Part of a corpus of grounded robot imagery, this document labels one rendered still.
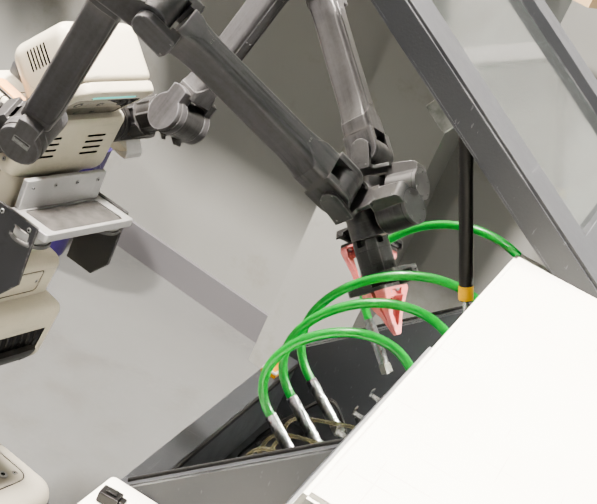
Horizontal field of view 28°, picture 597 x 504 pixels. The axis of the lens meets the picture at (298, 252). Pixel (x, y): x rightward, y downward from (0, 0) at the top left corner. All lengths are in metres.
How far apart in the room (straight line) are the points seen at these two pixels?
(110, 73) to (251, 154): 2.22
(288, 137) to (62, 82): 0.38
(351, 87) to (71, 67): 0.52
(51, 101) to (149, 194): 2.70
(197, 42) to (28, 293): 0.87
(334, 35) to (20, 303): 0.81
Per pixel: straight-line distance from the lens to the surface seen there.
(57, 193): 2.32
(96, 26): 1.86
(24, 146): 2.05
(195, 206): 4.55
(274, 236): 4.38
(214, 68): 1.81
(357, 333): 1.65
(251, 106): 1.82
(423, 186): 2.07
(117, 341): 4.13
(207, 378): 4.13
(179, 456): 1.92
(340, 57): 2.20
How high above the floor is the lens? 1.98
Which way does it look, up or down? 21 degrees down
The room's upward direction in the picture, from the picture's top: 24 degrees clockwise
